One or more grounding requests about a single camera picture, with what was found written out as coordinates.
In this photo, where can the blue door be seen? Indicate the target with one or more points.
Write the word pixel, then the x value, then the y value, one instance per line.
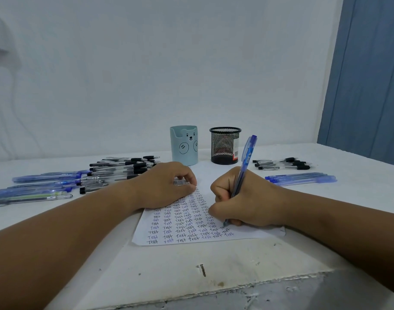
pixel 365 77

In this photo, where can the person's right thumb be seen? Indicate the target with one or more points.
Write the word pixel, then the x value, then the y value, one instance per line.
pixel 220 190

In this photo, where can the blue translucent ballpoint pen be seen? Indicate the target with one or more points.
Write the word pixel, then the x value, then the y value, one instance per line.
pixel 248 151

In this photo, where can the black-capped clear pen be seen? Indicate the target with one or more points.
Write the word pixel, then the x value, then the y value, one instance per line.
pixel 292 165
pixel 281 163
pixel 284 167
pixel 274 160

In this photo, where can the person's left hand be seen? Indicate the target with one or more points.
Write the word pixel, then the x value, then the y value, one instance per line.
pixel 158 187

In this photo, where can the person's right hand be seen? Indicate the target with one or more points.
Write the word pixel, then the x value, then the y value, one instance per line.
pixel 258 203

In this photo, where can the person's left forearm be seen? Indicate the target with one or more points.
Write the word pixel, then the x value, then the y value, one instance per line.
pixel 61 245

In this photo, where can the green clear pen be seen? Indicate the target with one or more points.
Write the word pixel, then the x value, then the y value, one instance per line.
pixel 32 199

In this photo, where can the pile of blue translucent pens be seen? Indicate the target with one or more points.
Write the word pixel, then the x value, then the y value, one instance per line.
pixel 38 187

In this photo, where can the pile of black-capped clear pens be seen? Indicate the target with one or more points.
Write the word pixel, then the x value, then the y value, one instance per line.
pixel 119 169

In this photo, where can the black mesh pen holder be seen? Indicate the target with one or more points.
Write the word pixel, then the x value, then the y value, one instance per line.
pixel 225 145

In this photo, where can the person's right forearm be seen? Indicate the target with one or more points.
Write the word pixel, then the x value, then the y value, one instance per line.
pixel 345 232

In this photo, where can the white paper sheet with writing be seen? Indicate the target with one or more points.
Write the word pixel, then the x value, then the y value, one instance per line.
pixel 171 229

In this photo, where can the light blue bear pen holder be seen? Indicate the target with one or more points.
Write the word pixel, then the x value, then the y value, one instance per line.
pixel 183 145

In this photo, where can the person's left fingers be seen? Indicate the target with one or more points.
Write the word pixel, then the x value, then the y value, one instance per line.
pixel 187 182

